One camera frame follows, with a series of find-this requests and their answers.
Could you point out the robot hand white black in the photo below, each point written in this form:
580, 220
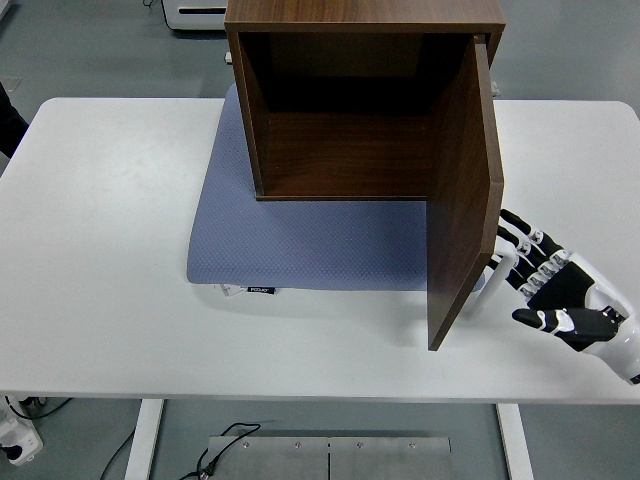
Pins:
565, 290

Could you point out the brown wooden cabinet door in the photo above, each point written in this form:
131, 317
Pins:
460, 200

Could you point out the brown wooden cabinet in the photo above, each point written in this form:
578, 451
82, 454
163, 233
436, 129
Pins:
350, 10

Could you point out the white table leg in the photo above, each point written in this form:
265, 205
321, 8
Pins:
144, 440
515, 440

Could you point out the blue-grey textured mat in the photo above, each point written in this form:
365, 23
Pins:
300, 240

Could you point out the black mat label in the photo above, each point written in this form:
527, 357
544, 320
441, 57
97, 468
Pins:
262, 289

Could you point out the grey metal plate with screws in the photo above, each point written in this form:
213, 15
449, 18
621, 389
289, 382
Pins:
280, 457

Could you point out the white mat tag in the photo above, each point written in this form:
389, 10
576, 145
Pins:
230, 290

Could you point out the white appliance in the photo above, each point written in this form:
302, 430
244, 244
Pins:
195, 17

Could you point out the white power strip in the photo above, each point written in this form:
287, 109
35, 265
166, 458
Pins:
20, 442

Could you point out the person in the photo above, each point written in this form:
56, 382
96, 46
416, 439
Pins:
9, 125

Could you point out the small white bracket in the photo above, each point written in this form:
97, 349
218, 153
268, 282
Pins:
495, 89
227, 57

